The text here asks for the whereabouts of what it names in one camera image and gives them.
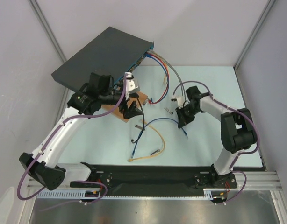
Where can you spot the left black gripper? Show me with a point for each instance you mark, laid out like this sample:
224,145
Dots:
132,111

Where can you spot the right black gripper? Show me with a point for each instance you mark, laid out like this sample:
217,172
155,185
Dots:
185,112

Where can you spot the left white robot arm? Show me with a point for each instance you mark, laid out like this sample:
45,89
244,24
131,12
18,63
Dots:
96,98

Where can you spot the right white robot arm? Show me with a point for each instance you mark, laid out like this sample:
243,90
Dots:
236,126

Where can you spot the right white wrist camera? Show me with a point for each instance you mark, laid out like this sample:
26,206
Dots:
180,100

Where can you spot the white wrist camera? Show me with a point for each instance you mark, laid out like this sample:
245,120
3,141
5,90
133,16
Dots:
132,84
180,100

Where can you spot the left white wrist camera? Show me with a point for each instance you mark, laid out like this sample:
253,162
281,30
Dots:
132,84

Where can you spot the dark grey network switch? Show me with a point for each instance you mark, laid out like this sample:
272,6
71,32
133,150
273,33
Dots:
112,51

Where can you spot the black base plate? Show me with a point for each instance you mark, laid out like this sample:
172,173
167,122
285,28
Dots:
155,180

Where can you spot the white cable duct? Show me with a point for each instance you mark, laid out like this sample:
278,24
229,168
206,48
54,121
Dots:
90,194

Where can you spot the aluminium rail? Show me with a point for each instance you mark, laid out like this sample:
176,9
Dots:
258,181

